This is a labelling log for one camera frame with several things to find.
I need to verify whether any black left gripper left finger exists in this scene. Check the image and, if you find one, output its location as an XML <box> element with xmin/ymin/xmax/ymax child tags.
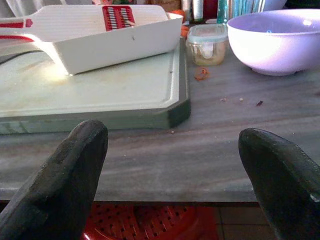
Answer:
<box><xmin>0</xmin><ymin>119</ymin><xmax>109</xmax><ymax>240</ymax></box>

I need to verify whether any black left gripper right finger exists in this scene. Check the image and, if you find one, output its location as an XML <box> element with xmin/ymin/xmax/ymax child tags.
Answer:
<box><xmin>238</xmin><ymin>127</ymin><xmax>320</xmax><ymax>240</ymax></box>

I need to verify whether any green plastic cutting board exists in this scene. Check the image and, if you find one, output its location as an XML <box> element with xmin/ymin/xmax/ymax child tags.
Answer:
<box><xmin>0</xmin><ymin>36</ymin><xmax>192</xmax><ymax>135</ymax></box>

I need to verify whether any red perforated plastic stool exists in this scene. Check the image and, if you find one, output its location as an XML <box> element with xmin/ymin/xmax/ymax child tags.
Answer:
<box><xmin>81</xmin><ymin>202</ymin><xmax>218</xmax><ymax>240</ymax></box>

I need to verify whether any orange vegetable peel scrap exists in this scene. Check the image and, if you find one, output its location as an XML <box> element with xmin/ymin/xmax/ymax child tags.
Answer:
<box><xmin>194</xmin><ymin>67</ymin><xmax>210</xmax><ymax>82</ymax></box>

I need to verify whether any large lilac plastic bowl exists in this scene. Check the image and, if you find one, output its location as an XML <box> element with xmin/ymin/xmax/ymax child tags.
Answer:
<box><xmin>226</xmin><ymin>9</ymin><xmax>320</xmax><ymax>77</ymax></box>

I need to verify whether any white rectangular catch tray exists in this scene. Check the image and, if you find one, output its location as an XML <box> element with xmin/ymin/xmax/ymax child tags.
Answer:
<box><xmin>39</xmin><ymin>12</ymin><xmax>184</xmax><ymax>76</ymax></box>

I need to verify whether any small clear lidded food container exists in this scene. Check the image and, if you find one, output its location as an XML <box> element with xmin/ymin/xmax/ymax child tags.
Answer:
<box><xmin>186</xmin><ymin>23</ymin><xmax>229</xmax><ymax>67</ymax></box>

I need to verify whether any white red mandoline slicer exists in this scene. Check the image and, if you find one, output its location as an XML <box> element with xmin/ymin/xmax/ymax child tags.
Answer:
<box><xmin>0</xmin><ymin>4</ymin><xmax>170</xmax><ymax>43</ymax></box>

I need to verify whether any teal glass bottle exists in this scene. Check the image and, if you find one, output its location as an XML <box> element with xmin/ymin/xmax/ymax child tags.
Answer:
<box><xmin>216</xmin><ymin>0</ymin><xmax>230</xmax><ymax>25</ymax></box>

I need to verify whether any clear green-capped bottle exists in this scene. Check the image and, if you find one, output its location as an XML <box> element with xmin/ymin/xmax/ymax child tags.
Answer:
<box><xmin>192</xmin><ymin>0</ymin><xmax>205</xmax><ymax>23</ymax></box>

